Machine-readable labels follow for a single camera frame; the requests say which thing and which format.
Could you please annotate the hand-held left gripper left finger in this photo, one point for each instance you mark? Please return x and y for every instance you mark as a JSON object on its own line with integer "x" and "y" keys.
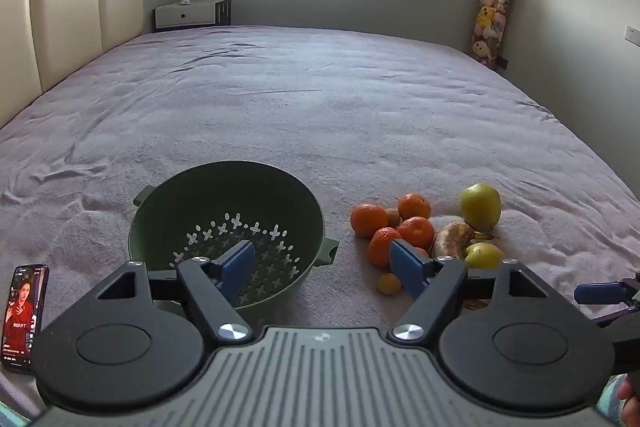
{"x": 239, "y": 264}

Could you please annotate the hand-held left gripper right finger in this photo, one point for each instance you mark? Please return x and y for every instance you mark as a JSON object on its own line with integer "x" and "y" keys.
{"x": 404, "y": 264}

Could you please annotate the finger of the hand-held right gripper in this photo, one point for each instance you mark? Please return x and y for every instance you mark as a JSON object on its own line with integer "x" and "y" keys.
{"x": 597, "y": 293}
{"x": 612, "y": 316}

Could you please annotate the orange mandarin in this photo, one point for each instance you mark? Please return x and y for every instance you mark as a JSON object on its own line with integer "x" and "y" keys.
{"x": 414, "y": 206}
{"x": 416, "y": 232}
{"x": 368, "y": 220}
{"x": 381, "y": 251}
{"x": 422, "y": 252}

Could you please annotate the small yellow kumquat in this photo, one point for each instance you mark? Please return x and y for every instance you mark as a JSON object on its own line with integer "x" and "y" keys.
{"x": 389, "y": 283}

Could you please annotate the small brown kiwi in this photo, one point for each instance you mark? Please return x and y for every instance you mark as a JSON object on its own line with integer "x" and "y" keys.
{"x": 392, "y": 217}

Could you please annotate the brown sweet potato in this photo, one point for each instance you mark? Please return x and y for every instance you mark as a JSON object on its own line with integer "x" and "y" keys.
{"x": 452, "y": 239}

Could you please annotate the green colander bowl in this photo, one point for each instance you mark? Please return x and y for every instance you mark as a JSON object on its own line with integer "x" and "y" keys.
{"x": 225, "y": 192}

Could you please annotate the small yellow apple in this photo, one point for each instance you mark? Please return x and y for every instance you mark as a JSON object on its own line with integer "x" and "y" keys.
{"x": 484, "y": 255}

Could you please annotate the spotted yellow banana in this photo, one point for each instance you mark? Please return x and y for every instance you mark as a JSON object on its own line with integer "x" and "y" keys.
{"x": 484, "y": 236}

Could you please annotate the large yellow green apple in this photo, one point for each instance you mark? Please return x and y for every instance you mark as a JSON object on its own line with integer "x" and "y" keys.
{"x": 480, "y": 207}

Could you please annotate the person's right hand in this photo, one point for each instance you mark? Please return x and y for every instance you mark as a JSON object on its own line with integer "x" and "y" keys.
{"x": 629, "y": 399}

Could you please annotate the black smartphone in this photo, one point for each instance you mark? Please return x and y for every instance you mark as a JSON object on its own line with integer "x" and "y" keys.
{"x": 22, "y": 317}

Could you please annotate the white nightstand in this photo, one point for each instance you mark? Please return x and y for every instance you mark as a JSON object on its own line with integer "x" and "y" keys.
{"x": 190, "y": 13}

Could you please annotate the clear tube of plush toys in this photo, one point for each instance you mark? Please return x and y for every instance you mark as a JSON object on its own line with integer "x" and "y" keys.
{"x": 490, "y": 17}

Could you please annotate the cream padded headboard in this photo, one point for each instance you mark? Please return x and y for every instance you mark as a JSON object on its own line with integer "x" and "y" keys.
{"x": 60, "y": 32}

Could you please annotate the black wall socket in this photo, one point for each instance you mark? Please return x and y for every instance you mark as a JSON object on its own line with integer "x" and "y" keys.
{"x": 501, "y": 63}

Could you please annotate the white wall socket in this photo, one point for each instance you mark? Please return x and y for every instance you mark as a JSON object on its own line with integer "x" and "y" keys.
{"x": 633, "y": 35}

